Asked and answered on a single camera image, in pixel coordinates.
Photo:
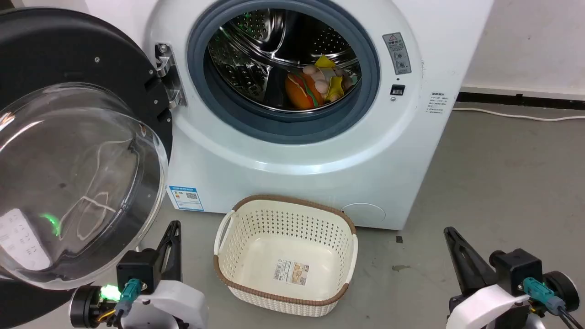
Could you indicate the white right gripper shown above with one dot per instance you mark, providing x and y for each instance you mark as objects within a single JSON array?
[{"x": 484, "y": 308}]

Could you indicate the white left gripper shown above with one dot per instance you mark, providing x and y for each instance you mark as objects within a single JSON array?
[{"x": 178, "y": 306}]

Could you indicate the black round glass washer door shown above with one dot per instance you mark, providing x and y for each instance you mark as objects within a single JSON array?
[{"x": 45, "y": 45}]

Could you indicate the white front-load washing machine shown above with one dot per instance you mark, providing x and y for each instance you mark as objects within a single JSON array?
[{"x": 274, "y": 173}]

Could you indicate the chrome door hinge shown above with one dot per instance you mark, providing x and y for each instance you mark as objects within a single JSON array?
[{"x": 170, "y": 75}]

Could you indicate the blue energy label sticker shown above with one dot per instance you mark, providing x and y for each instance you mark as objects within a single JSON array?
[{"x": 185, "y": 197}]

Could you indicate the cream plastic laundry basket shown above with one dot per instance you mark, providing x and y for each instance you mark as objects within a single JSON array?
[{"x": 283, "y": 246}]

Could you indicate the round white filter cover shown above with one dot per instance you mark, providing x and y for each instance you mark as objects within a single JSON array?
[{"x": 363, "y": 215}]

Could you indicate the paper label with barcode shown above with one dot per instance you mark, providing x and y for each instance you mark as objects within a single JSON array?
[{"x": 290, "y": 273}]

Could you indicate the black baseboard strip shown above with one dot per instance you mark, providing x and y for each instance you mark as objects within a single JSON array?
[{"x": 525, "y": 100}]

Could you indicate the plush hamburger toy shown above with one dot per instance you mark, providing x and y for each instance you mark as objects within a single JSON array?
[{"x": 299, "y": 93}]

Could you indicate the doll with yellow clothes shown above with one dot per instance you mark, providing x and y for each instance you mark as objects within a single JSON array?
[{"x": 336, "y": 85}]

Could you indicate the grey warning sticker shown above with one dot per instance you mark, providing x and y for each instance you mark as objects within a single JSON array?
[{"x": 396, "y": 52}]

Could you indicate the stainless steel washer drum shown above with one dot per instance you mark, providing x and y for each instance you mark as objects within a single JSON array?
[{"x": 256, "y": 45}]

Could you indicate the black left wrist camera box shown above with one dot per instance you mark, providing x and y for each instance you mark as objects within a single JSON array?
[{"x": 136, "y": 269}]

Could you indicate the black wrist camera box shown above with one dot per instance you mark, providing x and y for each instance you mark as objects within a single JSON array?
[
  {"x": 136, "y": 269},
  {"x": 516, "y": 269}
]

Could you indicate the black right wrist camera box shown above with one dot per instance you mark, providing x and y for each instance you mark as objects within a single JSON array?
[{"x": 516, "y": 269}]

